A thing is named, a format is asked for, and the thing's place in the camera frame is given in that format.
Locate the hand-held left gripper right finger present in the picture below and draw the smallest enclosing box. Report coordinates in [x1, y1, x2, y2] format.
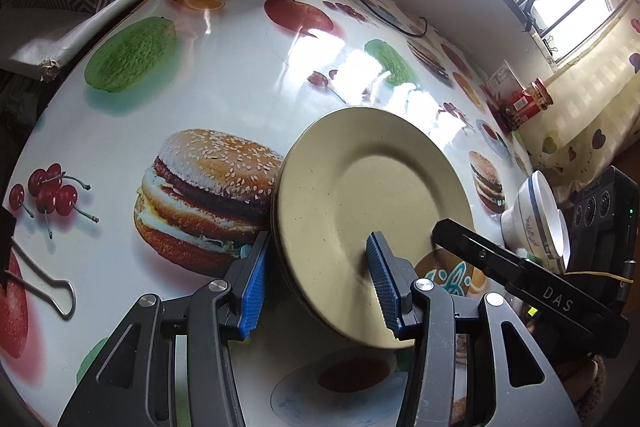
[365, 232, 583, 427]

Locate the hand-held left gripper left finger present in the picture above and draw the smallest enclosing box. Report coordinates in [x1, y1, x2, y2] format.
[59, 231, 273, 427]

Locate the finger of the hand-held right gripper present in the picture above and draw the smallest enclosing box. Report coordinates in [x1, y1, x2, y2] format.
[431, 218, 532, 280]

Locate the large white blue-striped ceramic bowl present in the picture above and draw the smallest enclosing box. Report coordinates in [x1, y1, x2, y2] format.
[500, 171, 572, 275]

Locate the person's right hand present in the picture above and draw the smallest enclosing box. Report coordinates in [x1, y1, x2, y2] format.
[554, 352, 607, 418]

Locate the heart print curtain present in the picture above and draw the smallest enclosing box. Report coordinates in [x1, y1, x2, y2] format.
[520, 2, 640, 200]

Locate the red sauce jar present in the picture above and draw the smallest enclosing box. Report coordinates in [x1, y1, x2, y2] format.
[505, 78, 554, 126]

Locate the black binder clip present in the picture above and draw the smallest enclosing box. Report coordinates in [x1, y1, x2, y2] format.
[0, 207, 77, 321]

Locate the food print tablecloth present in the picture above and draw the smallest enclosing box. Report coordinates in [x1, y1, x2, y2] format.
[0, 0, 536, 427]

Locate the white side shelf board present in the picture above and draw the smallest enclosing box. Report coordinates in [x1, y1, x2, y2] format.
[0, 7, 103, 80]

